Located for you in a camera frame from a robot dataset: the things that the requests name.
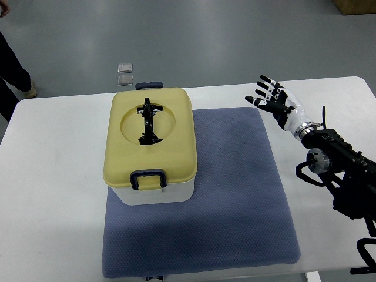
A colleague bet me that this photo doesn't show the blue padded mat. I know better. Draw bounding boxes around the blue padded mat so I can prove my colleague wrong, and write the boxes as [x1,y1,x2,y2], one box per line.
[102,107,300,278]

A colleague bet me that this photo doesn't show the cardboard box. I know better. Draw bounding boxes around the cardboard box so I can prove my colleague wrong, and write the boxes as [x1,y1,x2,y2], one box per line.
[332,0,376,15]

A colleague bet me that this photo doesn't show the person hand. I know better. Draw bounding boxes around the person hand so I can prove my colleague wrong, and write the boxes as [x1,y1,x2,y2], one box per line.
[0,0,10,18]

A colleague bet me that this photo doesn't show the person leg dark trousers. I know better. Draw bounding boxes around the person leg dark trousers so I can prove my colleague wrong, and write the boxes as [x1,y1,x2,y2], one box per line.
[1,33,37,122]

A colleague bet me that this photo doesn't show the white storage box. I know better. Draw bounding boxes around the white storage box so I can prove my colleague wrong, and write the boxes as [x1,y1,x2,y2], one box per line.
[109,177,195,206]

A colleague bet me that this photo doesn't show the yellow box lid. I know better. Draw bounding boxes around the yellow box lid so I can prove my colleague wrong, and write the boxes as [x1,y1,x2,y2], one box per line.
[103,88,197,190]

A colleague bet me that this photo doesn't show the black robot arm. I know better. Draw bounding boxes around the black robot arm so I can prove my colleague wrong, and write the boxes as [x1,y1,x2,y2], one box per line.
[295,122,375,275]

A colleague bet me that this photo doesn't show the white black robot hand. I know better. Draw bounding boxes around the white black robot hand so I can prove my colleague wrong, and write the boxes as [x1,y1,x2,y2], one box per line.
[245,75,319,140]

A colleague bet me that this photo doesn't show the black table control panel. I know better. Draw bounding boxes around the black table control panel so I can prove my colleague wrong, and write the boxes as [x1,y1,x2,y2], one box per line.
[350,267,376,275]

